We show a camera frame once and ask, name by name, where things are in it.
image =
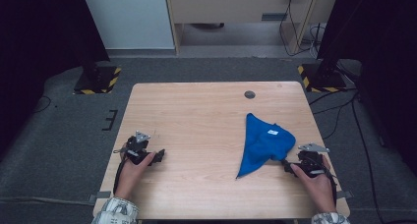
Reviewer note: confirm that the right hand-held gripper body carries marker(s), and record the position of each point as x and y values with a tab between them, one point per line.
309	160

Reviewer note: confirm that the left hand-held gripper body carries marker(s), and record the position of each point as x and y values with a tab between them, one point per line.
139	148

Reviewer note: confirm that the blue cloth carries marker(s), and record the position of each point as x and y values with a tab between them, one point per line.
262	142

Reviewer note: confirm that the person's left hand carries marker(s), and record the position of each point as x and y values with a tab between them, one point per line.
131	176

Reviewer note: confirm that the person's right hand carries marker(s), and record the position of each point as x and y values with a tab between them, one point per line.
318	188

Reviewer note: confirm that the grey tape piece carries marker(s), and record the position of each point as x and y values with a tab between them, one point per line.
100	196
345	194

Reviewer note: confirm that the black stand with striped base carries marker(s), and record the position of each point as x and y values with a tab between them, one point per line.
96	81
323	80

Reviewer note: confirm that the grey round table grommet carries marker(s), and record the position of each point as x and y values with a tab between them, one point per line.
250	94

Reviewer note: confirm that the black curtain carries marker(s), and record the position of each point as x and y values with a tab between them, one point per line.
39	53
387	53

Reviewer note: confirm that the white panel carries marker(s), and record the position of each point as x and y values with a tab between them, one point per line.
128	17

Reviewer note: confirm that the light wooden cabinet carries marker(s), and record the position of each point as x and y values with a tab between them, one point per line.
236	8

